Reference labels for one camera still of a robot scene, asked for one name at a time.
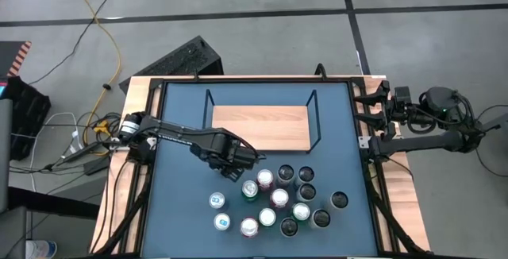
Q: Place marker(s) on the silver corner bracket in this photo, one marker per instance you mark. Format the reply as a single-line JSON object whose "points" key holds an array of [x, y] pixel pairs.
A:
{"points": [[364, 141], [152, 142]]}

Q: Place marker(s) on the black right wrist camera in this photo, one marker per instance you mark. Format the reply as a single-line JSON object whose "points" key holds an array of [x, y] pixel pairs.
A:
{"points": [[402, 93]]}

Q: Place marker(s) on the black floor beam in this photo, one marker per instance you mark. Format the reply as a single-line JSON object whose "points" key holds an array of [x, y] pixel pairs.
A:
{"points": [[51, 203]]}

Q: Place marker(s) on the green Sprite can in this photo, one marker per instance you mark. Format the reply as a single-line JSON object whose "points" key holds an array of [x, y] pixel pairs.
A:
{"points": [[249, 189], [267, 217], [301, 211]]}

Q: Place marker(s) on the hazard striped black panel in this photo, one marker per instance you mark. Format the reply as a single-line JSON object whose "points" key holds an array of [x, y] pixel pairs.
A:
{"points": [[12, 56]]}

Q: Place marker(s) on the blue silver Red Bull can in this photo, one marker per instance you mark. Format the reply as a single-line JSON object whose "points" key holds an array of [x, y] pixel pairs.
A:
{"points": [[222, 221], [217, 200]]}

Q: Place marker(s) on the white Celsius can black top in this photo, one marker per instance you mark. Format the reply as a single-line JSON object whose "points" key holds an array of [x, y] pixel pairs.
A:
{"points": [[339, 199], [285, 172], [320, 218], [306, 174], [289, 226], [306, 192]]}

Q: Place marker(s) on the black table edge hook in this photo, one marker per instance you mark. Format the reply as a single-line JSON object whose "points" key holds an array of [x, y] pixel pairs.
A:
{"points": [[320, 70], [196, 75]]}

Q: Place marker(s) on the black plastic crate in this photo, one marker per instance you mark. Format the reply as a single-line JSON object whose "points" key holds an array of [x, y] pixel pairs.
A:
{"points": [[28, 116]]}

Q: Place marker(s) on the black power adapter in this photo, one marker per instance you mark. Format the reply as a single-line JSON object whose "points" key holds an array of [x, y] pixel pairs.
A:
{"points": [[97, 165]]}

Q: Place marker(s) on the grey floor stand base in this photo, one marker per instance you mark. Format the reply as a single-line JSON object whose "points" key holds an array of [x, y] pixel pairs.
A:
{"points": [[496, 124]]}

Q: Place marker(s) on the grey cabinet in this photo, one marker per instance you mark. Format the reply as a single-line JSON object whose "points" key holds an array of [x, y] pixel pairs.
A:
{"points": [[4, 151]]}

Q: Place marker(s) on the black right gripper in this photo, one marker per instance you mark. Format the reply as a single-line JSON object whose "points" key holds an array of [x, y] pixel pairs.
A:
{"points": [[401, 114]]}

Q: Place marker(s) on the blue table mat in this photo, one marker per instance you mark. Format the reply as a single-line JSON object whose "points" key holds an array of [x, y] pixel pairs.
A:
{"points": [[190, 211]]}

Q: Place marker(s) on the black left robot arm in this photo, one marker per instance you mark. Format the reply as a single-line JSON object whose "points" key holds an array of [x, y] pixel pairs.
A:
{"points": [[170, 134]]}

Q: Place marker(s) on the white blue container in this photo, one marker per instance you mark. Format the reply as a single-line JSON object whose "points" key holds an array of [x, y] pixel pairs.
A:
{"points": [[39, 249]]}

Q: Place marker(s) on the black aluminium table frame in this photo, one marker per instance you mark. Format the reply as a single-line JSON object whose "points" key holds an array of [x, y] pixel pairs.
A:
{"points": [[278, 80]]}

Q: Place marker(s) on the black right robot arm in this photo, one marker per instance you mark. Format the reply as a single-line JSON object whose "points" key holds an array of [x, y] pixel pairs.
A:
{"points": [[420, 144]]}

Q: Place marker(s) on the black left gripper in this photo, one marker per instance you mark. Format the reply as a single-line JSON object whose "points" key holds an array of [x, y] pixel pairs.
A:
{"points": [[238, 156]]}

